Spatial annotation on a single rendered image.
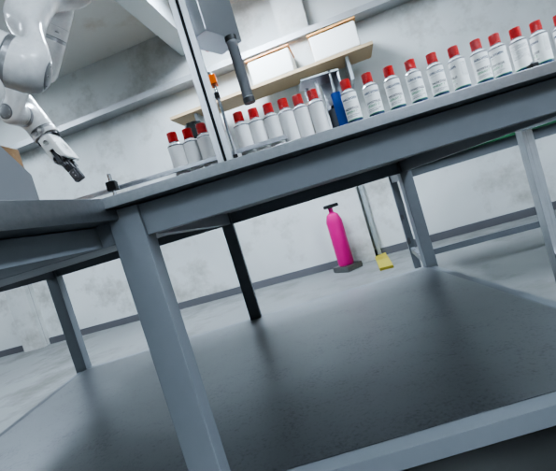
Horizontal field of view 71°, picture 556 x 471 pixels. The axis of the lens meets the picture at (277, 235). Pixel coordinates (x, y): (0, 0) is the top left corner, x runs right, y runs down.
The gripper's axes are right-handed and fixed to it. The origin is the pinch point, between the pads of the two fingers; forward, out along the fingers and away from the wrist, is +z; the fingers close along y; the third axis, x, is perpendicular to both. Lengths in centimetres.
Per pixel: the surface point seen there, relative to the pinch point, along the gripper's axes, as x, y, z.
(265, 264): -2, 309, 90
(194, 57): -55, -16, 0
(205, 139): -42.0, -3.6, 17.7
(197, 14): -63, -18, -8
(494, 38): -138, -2, 49
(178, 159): -31.2, -3.5, 17.5
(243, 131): -54, -3, 23
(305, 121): -72, -3, 33
